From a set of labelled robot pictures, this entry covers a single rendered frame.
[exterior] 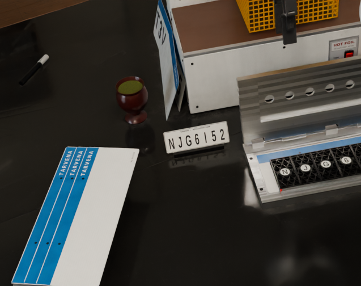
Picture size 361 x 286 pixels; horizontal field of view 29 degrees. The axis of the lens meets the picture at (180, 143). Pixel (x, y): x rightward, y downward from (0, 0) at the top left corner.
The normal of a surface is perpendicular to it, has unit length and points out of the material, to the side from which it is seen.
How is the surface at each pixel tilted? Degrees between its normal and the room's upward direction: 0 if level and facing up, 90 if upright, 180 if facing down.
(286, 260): 0
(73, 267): 0
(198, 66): 90
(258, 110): 79
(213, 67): 90
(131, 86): 0
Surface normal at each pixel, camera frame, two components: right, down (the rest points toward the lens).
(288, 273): -0.11, -0.73
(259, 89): 0.13, 0.51
